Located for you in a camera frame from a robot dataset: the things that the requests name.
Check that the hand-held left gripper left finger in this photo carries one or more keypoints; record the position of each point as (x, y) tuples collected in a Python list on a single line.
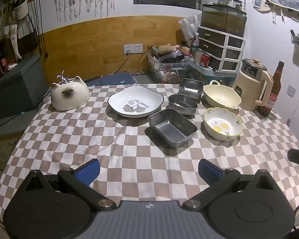
[(87, 171)]

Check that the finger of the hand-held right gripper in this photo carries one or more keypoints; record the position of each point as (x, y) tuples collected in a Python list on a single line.
[(296, 155)]

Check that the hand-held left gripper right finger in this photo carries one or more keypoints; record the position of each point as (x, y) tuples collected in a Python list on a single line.
[(210, 171)]

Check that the yellow-rimmed lemon-print bowl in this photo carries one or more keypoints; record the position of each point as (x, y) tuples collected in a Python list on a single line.
[(223, 124)]

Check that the large rectangular steel container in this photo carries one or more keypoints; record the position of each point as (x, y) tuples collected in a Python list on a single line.
[(172, 128)]

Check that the oval steel bowl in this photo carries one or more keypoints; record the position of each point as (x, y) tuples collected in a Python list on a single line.
[(182, 103)]

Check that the white leaf-print plate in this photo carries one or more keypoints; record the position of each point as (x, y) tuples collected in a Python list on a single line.
[(135, 102)]

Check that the square steel container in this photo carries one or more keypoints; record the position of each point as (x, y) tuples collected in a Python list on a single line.
[(190, 88)]

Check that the brown white checkered tablecloth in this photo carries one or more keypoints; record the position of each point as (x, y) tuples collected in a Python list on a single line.
[(89, 134)]

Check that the brown beer bottle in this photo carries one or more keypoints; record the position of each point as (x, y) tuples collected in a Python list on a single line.
[(275, 87)]

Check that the white cat-shaped ceramic bowl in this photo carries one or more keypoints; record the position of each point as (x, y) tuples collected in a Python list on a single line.
[(69, 97)]

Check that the beige electric kettle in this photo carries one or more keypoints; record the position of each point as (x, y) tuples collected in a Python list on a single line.
[(249, 87)]

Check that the blue cloth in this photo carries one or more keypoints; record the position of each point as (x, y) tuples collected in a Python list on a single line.
[(109, 79)]

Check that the silver rabbit figurine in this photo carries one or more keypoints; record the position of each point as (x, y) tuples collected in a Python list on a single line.
[(63, 79)]

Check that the teal side table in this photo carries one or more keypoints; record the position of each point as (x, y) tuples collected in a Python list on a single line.
[(204, 73)]

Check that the red drink can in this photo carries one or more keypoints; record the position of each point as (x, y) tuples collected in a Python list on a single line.
[(205, 61)]

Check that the clear plastic storage box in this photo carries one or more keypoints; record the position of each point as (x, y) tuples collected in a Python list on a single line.
[(164, 69)]

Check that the grey cabinet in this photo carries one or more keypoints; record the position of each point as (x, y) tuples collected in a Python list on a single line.
[(15, 84)]

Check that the white cup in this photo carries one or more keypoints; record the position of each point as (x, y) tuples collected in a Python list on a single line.
[(199, 56)]

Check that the white plastic drawer unit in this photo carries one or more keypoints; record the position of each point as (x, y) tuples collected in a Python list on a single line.
[(224, 48)]

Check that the clear plastic water bottle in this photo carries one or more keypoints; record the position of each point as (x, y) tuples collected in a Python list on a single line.
[(194, 43)]

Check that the brown plush toy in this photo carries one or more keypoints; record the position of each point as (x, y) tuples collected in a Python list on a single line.
[(167, 49)]

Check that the wooden crate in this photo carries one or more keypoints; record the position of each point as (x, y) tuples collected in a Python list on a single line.
[(5, 54)]

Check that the white plastic bag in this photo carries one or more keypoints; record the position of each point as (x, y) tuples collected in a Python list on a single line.
[(189, 26)]

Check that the small glass jar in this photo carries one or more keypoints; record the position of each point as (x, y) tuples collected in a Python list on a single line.
[(237, 5)]

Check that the hanging white planter pot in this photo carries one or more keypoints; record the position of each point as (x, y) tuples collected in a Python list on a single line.
[(21, 8)]

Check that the small white wall switch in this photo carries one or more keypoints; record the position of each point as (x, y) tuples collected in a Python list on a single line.
[(291, 91)]

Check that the white wall socket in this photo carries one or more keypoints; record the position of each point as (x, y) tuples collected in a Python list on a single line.
[(132, 49)]

